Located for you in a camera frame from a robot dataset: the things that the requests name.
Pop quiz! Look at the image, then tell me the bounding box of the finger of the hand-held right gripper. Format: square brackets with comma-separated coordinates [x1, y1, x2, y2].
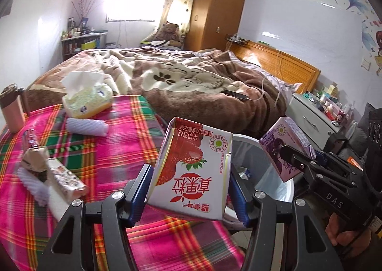
[280, 144, 324, 180]
[310, 146, 350, 174]

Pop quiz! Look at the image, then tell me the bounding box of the white nightstand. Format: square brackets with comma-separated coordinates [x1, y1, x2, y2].
[286, 92, 350, 140]

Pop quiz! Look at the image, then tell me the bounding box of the pink lidded mug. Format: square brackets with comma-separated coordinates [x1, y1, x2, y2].
[0, 83, 27, 134]

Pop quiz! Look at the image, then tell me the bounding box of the patterned drink carton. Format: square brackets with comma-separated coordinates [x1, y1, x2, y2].
[47, 157, 88, 203]

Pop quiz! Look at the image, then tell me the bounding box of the white foam net sleeve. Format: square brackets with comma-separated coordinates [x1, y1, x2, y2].
[17, 167, 51, 207]
[66, 117, 108, 137]

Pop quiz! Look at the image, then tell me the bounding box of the yellow tissue pack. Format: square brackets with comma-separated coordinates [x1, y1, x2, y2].
[61, 71, 114, 119]

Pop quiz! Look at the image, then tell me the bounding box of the brown teddy bear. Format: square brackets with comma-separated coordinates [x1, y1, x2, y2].
[152, 22, 184, 48]

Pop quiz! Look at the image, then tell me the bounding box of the purple drink carton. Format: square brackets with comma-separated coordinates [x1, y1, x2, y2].
[259, 116, 317, 182]

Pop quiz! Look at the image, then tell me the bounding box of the bed with brown blanket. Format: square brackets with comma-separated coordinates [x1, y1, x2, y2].
[24, 47, 296, 140]

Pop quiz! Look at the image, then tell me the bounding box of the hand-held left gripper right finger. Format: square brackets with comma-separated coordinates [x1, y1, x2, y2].
[228, 178, 339, 271]

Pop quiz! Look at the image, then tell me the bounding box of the phone on blanket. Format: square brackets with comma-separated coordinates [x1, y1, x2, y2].
[221, 90, 249, 101]

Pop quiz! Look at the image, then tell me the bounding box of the plastic bottle with red label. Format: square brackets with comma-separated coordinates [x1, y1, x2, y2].
[22, 129, 40, 151]

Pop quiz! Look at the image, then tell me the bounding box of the bright window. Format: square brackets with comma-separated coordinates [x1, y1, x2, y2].
[106, 0, 166, 23]

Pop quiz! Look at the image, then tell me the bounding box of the white charging cable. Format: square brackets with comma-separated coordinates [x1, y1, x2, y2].
[258, 50, 287, 107]

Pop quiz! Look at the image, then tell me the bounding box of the cartoon wall sticker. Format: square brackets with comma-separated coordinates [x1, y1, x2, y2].
[361, 17, 382, 76]

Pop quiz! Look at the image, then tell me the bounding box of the wooden wardrobe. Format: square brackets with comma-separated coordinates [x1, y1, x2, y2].
[186, 0, 249, 52]

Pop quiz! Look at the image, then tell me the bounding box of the cluttered side shelf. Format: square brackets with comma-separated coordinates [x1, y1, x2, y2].
[61, 32, 108, 61]

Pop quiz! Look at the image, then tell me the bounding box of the brown milk carton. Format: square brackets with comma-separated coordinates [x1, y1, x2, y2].
[20, 146, 50, 173]

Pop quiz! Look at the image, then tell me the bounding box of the wooden headboard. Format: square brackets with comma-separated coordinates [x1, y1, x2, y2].
[231, 40, 321, 95]

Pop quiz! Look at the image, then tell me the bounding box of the plaid tablecloth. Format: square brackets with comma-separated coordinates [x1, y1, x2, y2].
[0, 95, 245, 271]

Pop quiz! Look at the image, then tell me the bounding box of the strawberry milk carton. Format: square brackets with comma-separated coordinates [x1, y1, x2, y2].
[145, 116, 234, 221]

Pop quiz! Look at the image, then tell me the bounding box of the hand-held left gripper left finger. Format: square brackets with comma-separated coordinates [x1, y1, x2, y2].
[37, 163, 154, 271]

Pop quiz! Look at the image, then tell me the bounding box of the group of bottles on shelf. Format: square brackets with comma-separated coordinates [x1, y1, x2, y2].
[61, 17, 90, 39]

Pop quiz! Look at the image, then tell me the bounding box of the white round waste bin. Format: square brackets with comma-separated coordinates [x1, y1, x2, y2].
[222, 134, 294, 230]

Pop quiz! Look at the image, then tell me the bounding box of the group of toiletries on nightstand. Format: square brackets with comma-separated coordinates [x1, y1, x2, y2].
[304, 84, 355, 125]

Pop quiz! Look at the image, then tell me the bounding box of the vase of dry branches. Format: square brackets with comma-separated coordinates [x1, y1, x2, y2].
[72, 0, 99, 25]

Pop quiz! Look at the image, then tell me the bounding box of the person's right hand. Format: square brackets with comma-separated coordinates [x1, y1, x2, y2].
[326, 213, 372, 256]

